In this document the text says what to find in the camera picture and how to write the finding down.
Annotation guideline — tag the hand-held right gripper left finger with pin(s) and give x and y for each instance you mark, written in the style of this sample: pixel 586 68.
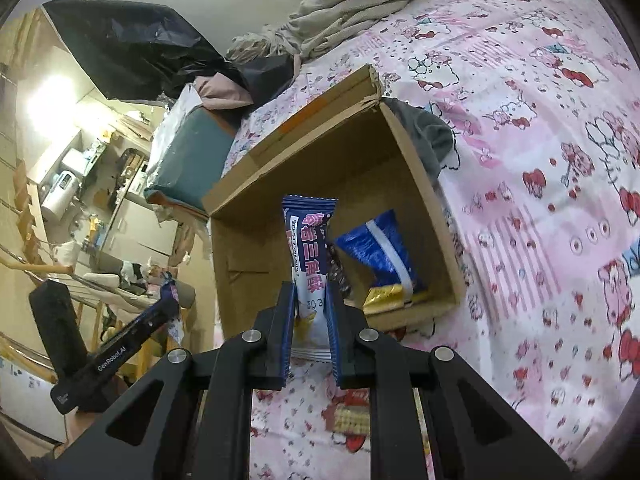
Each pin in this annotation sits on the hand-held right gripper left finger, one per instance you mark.
pixel 286 332

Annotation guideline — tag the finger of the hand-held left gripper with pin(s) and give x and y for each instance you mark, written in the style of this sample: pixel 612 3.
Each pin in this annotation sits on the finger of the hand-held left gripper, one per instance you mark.
pixel 169 296

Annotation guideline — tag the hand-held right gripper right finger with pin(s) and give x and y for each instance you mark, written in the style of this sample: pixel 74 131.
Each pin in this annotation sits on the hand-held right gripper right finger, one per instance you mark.
pixel 334 340

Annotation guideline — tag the blue white snack packet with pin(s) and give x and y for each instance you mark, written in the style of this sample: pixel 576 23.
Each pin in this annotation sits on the blue white snack packet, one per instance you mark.
pixel 310 240

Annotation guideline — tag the brown cardboard box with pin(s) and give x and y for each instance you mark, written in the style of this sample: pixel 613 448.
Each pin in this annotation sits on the brown cardboard box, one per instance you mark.
pixel 350 160

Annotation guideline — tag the person's left hand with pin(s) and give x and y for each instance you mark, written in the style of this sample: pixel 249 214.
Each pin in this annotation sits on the person's left hand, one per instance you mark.
pixel 92 412

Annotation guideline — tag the gold snack packet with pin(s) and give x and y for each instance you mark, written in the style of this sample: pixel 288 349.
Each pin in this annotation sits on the gold snack packet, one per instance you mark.
pixel 385 300

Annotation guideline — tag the dark snack packet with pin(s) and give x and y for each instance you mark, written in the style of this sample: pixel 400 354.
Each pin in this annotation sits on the dark snack packet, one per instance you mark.
pixel 339 275

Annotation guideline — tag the grey cabinet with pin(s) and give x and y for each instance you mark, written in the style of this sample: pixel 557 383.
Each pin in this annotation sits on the grey cabinet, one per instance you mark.
pixel 140 230

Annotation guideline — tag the corn print snack packet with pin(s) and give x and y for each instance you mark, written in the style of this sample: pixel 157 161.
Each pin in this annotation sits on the corn print snack packet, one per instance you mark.
pixel 350 419

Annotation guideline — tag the blue white-striped snack packet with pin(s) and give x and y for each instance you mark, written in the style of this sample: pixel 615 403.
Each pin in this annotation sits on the blue white-striped snack packet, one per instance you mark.
pixel 385 255

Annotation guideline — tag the teal cushion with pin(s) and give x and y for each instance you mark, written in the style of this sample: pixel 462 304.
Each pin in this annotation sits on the teal cushion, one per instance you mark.
pixel 195 155

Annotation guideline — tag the white kitchen appliance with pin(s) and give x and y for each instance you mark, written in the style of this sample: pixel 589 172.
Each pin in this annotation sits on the white kitchen appliance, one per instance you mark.
pixel 55 195

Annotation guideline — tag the white plastic sheet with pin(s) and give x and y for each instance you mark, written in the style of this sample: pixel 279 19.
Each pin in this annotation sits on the white plastic sheet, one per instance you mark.
pixel 170 125

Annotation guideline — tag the pink cloth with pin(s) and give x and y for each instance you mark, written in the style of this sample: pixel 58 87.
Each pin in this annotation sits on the pink cloth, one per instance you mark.
pixel 220 92

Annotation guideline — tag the grey cloth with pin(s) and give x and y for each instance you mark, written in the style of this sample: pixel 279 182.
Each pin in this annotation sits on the grey cloth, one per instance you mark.
pixel 425 132

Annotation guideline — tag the dark cloth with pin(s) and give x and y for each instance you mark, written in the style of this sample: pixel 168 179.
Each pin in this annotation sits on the dark cloth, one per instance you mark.
pixel 265 77

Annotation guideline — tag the black plastic bag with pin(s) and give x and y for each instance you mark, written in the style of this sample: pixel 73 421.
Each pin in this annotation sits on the black plastic bag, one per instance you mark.
pixel 130 50

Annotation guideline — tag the pink printed bed sheet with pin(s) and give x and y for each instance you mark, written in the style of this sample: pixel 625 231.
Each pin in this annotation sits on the pink printed bed sheet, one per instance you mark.
pixel 525 110

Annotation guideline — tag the beige crumpled blanket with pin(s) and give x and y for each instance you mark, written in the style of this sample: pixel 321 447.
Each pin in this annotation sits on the beige crumpled blanket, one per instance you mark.
pixel 350 10

